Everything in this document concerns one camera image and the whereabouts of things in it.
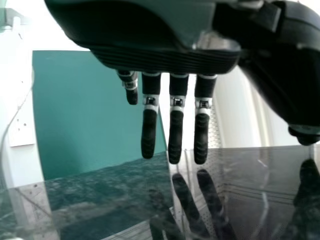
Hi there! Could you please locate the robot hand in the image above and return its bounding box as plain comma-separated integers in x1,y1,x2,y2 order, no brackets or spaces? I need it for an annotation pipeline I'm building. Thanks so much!
44,0,320,166

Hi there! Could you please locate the white socket strip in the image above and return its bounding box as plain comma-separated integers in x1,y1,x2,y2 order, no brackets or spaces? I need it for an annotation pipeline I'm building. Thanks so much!
9,107,37,148

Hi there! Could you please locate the perforated cable duct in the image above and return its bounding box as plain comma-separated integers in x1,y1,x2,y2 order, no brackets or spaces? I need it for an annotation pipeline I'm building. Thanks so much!
210,104,225,150

